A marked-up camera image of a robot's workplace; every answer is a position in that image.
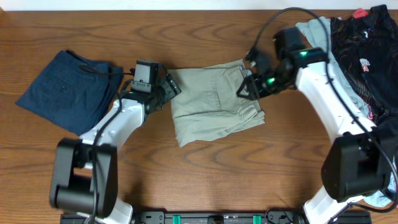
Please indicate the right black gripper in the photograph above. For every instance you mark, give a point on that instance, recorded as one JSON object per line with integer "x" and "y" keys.
{"x": 255, "y": 88}

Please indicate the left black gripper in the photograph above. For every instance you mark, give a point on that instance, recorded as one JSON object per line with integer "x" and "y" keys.
{"x": 170, "y": 86}

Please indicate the khaki green shorts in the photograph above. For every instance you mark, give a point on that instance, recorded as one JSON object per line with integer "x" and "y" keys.
{"x": 208, "y": 107}

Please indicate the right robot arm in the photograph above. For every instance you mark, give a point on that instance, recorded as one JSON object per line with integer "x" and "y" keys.
{"x": 359, "y": 162}

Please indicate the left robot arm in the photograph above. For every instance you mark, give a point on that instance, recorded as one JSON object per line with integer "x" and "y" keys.
{"x": 85, "y": 174}

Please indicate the light blue garment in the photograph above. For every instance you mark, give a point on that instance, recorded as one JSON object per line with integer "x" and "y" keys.
{"x": 314, "y": 33}

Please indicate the folded navy blue shorts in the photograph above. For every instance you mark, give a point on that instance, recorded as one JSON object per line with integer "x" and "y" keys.
{"x": 73, "y": 92}

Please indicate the black patterned sports garment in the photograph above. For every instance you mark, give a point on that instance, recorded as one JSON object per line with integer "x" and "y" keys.
{"x": 366, "y": 51}

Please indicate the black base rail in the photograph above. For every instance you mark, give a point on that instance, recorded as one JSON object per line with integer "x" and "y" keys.
{"x": 248, "y": 217}

